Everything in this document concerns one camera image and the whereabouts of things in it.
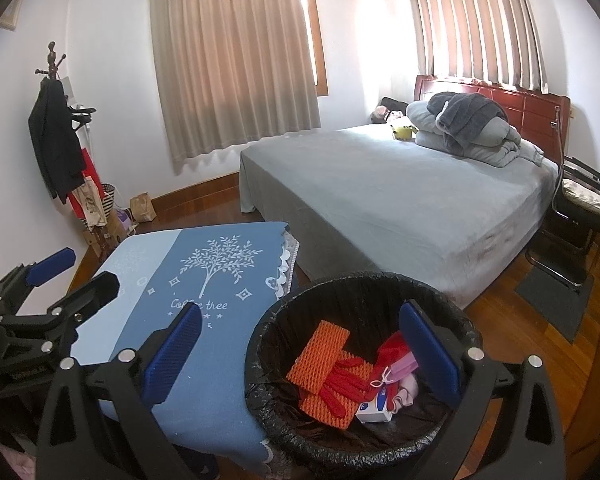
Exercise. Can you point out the bin with black liner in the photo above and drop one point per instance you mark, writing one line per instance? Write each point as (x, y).
(290, 320)

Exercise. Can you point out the black chair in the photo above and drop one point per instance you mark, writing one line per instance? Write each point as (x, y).
(575, 200)

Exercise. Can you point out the red wooden headboard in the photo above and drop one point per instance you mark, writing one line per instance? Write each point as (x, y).
(535, 105)

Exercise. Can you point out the red orange knitted cloth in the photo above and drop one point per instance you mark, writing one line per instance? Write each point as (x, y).
(315, 355)

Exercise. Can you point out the black jacket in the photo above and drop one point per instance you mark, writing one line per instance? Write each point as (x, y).
(55, 140)

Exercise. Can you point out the striped bag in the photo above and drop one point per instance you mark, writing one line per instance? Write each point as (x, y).
(109, 200)

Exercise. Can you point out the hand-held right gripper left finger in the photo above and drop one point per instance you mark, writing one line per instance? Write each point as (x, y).
(172, 355)

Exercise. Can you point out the black clothes hanger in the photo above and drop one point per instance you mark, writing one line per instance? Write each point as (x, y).
(82, 110)

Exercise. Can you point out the pink face mask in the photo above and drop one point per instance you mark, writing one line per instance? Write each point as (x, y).
(402, 365)

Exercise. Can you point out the yellow plush toy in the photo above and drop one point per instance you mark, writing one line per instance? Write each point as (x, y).
(402, 132)

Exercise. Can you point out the wooden coat rack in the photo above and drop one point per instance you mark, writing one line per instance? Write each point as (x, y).
(52, 60)

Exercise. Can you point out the grey folded quilt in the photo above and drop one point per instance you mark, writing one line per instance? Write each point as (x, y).
(500, 147)

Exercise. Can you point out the blue tree-print tablecloth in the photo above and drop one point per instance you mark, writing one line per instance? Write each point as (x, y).
(220, 360)

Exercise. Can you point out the red garment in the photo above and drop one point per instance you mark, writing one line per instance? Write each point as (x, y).
(90, 170)

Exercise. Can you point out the white blue small box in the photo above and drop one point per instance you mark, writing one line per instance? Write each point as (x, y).
(375, 407)

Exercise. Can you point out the cream printed tote bag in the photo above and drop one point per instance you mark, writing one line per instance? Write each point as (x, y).
(92, 205)

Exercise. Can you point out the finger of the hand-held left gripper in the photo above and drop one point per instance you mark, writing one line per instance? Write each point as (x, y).
(97, 287)
(50, 265)

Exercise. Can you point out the framed picture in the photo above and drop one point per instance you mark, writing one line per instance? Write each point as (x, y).
(12, 10)

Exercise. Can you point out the beige pleated curtain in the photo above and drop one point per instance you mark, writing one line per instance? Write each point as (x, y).
(475, 25)
(230, 60)

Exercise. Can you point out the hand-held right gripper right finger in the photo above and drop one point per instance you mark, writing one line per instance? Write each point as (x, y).
(430, 355)

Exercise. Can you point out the orange foam net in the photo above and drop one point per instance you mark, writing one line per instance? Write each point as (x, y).
(307, 402)

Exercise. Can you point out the black bag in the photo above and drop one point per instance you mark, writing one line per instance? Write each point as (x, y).
(397, 104)

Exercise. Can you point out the brown paper bag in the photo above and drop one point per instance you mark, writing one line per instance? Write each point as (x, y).
(142, 208)

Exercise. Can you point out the dark grey blanket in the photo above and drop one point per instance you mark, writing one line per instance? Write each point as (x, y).
(465, 115)

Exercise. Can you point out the purple white small appliance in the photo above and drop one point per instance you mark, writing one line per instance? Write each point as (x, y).
(126, 220)

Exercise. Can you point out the dark grey floor mat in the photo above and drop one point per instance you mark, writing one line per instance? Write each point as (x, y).
(555, 305)

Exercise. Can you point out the wooden window frame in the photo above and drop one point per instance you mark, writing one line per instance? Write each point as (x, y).
(321, 50)

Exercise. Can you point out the bed with grey sheet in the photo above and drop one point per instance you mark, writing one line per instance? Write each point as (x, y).
(380, 195)

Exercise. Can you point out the pink plush toy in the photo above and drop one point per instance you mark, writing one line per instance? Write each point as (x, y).
(380, 114)

